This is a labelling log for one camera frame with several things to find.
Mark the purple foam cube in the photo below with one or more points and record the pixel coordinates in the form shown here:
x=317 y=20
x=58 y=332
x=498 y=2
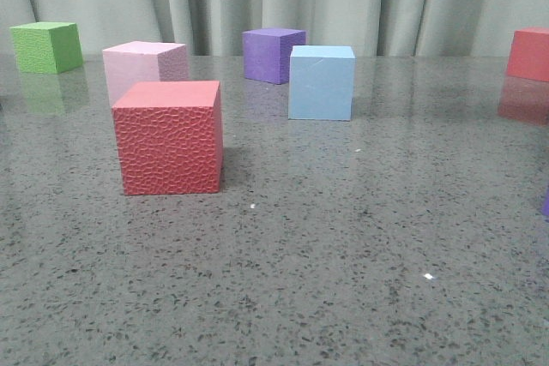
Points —
x=267 y=53

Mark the pink foam cube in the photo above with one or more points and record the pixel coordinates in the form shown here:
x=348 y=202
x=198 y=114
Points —
x=129 y=63

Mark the green foam cube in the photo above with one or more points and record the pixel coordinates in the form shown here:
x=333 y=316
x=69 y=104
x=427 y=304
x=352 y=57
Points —
x=47 y=47

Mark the light blue foam cube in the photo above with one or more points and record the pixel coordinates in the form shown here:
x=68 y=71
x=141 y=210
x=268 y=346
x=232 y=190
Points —
x=321 y=82

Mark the red foam cube far right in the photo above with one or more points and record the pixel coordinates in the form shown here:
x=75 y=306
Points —
x=528 y=56

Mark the purple cube at right edge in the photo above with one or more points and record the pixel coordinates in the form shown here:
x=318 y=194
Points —
x=545 y=206

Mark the red textured foam cube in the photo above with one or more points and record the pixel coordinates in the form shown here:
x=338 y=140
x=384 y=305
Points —
x=169 y=137

